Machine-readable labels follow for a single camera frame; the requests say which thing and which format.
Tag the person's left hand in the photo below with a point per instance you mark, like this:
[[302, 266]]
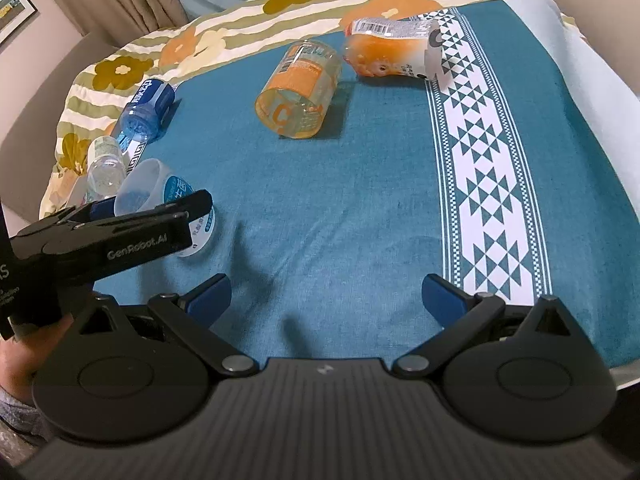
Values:
[[25, 357]]

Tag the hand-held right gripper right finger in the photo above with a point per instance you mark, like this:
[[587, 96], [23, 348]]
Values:
[[442, 299]]

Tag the orange plastic-wrapped cup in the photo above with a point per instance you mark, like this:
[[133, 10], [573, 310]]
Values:
[[385, 50]]

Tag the small clear plastic bottle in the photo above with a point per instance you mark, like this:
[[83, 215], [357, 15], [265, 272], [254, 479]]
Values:
[[105, 170]]

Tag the orange transparent cup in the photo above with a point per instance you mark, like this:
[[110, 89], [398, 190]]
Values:
[[295, 85]]

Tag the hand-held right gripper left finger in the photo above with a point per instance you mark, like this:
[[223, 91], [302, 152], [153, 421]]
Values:
[[212, 299]]

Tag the blue plastic bottle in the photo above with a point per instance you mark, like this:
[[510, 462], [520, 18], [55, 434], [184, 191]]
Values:
[[145, 110]]

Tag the grey headboard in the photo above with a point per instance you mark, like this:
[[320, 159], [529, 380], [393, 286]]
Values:
[[40, 90]]

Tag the teal blanket with white pattern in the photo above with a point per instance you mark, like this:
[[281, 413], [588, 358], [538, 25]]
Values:
[[350, 210]]

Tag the white bed sheet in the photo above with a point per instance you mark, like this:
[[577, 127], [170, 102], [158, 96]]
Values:
[[600, 110]]

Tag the clear cup with blue label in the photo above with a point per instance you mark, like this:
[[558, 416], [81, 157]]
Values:
[[150, 180]]

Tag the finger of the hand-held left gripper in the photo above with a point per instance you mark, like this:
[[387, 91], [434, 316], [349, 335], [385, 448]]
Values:
[[102, 208], [150, 241]]

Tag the framed wall picture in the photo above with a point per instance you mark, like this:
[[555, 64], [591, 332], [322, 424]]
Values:
[[10, 5]]

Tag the striped floral bedspread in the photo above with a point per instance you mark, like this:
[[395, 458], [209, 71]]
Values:
[[225, 25]]

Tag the person's left forearm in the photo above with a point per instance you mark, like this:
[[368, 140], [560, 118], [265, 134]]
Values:
[[12, 400]]

